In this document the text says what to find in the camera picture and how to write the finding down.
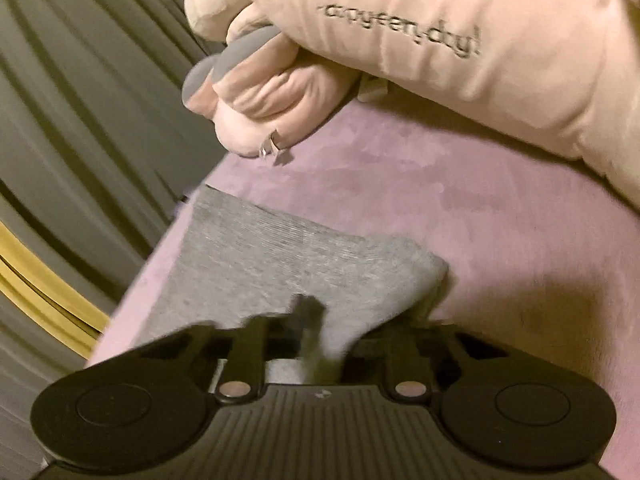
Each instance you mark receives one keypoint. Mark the pink plush toy grey paw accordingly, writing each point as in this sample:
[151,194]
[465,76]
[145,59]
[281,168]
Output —
[260,105]

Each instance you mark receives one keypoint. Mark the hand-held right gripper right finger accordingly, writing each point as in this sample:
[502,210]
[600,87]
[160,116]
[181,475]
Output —
[382,351]

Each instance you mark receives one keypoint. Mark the grey-green curtain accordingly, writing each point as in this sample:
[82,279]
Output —
[25,360]
[75,85]

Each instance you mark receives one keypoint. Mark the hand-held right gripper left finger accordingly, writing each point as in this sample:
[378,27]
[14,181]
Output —
[303,310]

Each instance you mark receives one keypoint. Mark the pink plush pillow with print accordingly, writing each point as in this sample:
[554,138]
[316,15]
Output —
[475,60]

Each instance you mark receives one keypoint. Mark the purple blanket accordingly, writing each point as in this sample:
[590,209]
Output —
[400,185]

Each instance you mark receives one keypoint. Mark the grey pants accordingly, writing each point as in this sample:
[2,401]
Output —
[275,255]

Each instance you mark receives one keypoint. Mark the yellow curtain strip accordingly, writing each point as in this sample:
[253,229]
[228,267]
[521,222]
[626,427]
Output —
[40,285]

